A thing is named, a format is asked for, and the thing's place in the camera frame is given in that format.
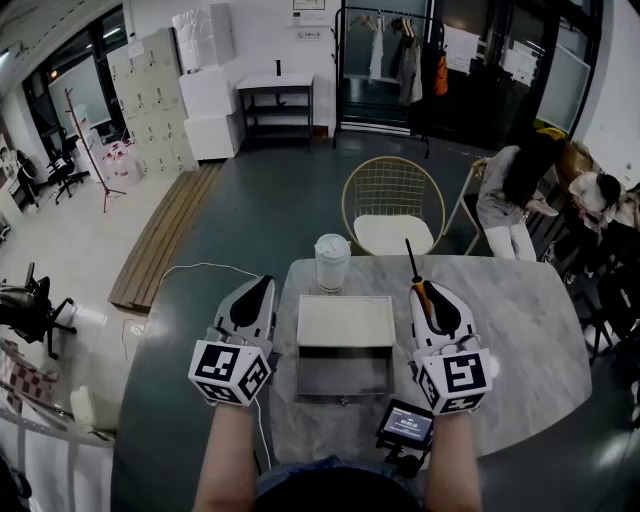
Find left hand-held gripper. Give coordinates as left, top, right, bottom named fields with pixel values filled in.
left=188, top=274, right=278, bottom=408

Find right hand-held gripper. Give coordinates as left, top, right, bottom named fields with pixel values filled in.
left=408, top=280, right=494, bottom=417

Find orange-handled screwdriver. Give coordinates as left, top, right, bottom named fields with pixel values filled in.
left=404, top=237, right=434, bottom=322

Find person's right forearm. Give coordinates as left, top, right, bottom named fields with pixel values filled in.
left=423, top=409, right=484, bottom=512

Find person's left forearm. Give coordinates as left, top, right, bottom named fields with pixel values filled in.
left=192, top=399, right=259, bottom=512

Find white foam box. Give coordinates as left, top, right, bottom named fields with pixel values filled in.
left=182, top=112, right=247, bottom=162
left=177, top=62, right=244, bottom=121
left=171, top=2, right=237, bottom=75

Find small black monitor screen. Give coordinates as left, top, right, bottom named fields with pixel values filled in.
left=374, top=398, right=436, bottom=451

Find white lidded cup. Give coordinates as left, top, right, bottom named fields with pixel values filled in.
left=313, top=233, right=353, bottom=294

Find wooden slat ramp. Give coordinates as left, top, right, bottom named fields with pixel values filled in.
left=108, top=162, right=224, bottom=314

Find beige chair gold legs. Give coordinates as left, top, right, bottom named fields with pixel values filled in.
left=443, top=157, right=489, bottom=257

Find cream plastic container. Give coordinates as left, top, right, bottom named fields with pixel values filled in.
left=68, top=384, right=97, bottom=429

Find person's black shirt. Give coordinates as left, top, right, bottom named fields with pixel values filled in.
left=253, top=466, right=422, bottom=512

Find cluster of red-capped jugs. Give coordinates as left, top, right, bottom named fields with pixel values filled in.
left=101, top=138, right=142, bottom=185

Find white metal shelf rack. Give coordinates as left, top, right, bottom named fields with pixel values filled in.
left=0, top=389, right=117, bottom=451

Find black-framed glass door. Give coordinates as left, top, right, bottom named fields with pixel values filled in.
left=429, top=0, right=605, bottom=151

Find dark red coat stand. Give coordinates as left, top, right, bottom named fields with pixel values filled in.
left=63, top=87, right=128, bottom=215

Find beige locker cabinet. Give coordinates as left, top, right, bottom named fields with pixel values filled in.
left=106, top=27, right=200, bottom=176

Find black shelf table white top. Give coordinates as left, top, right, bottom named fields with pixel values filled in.
left=235, top=72, right=316, bottom=152

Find orange hanging garment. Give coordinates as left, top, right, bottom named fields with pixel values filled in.
left=433, top=53, right=450, bottom=98

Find grey hanging garment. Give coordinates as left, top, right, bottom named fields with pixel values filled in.
left=393, top=33, right=424, bottom=105

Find black clothes rack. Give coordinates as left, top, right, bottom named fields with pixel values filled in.
left=331, top=4, right=447, bottom=160

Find white paper sheet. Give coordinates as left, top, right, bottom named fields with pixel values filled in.
left=501, top=40, right=540, bottom=87
left=442, top=23, right=482, bottom=75

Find white hanging garment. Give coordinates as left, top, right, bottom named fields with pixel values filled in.
left=368, top=16, right=386, bottom=85

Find black-framed glass partition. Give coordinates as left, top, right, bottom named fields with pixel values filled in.
left=21, top=5, right=130, bottom=151

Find white power cord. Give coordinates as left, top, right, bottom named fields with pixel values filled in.
left=121, top=261, right=261, bottom=364

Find gold wire chair white cushion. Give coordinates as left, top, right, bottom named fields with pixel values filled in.
left=341, top=155, right=447, bottom=258

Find thin white cable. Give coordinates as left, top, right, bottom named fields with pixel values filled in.
left=253, top=397, right=274, bottom=471

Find black monitor mount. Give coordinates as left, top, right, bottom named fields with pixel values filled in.
left=382, top=442, right=427, bottom=480

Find white wall notice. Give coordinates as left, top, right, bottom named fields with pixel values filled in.
left=291, top=0, right=327, bottom=27

